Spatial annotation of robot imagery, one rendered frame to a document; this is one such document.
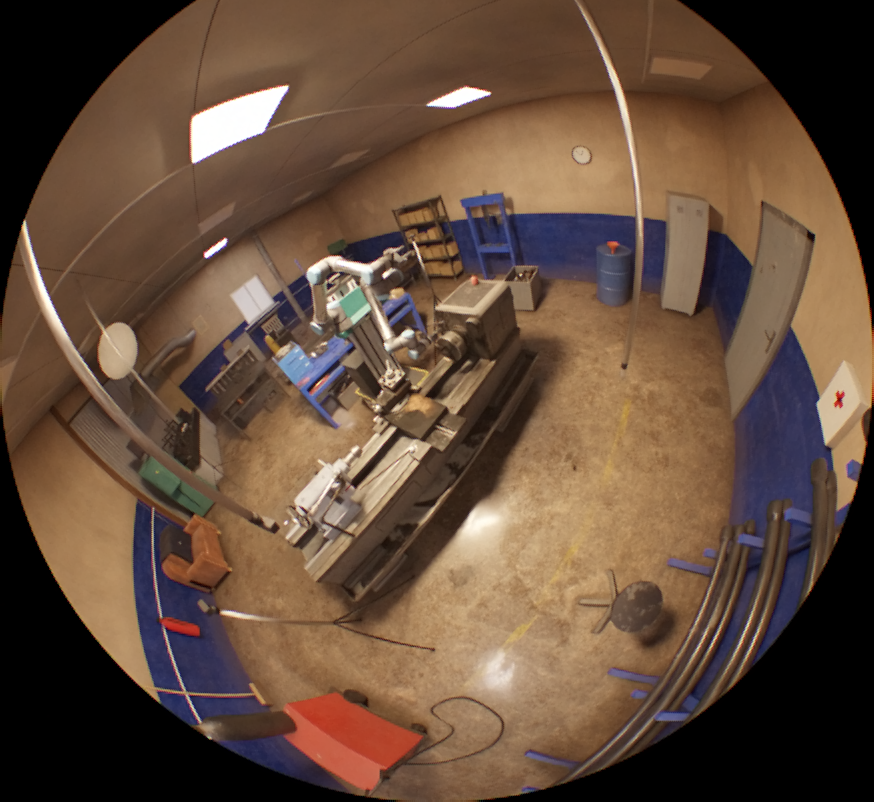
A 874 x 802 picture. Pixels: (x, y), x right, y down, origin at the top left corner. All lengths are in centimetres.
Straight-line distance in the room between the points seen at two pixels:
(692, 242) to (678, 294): 88
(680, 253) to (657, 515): 336
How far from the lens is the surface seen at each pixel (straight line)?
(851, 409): 199
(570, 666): 255
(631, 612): 188
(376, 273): 147
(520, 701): 266
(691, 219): 428
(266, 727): 250
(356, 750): 244
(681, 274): 450
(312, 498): 178
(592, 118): 467
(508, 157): 503
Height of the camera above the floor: 237
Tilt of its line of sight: 39 degrees down
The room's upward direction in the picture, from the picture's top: 24 degrees counter-clockwise
